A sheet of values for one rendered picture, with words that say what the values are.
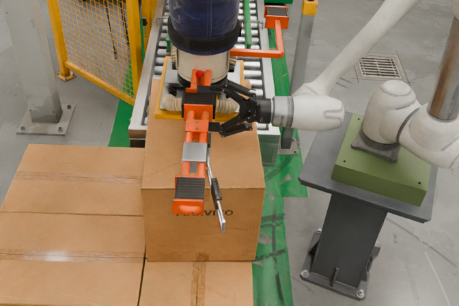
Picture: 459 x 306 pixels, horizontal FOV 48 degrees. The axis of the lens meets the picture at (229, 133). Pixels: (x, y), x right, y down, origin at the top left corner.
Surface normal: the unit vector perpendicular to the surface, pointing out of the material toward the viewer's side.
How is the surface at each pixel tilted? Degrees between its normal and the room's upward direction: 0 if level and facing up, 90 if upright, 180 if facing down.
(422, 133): 94
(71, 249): 0
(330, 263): 90
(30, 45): 90
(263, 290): 0
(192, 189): 0
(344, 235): 90
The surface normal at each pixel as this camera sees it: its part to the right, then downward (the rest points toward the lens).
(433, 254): 0.06, -0.75
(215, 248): 0.06, 0.66
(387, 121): -0.72, 0.37
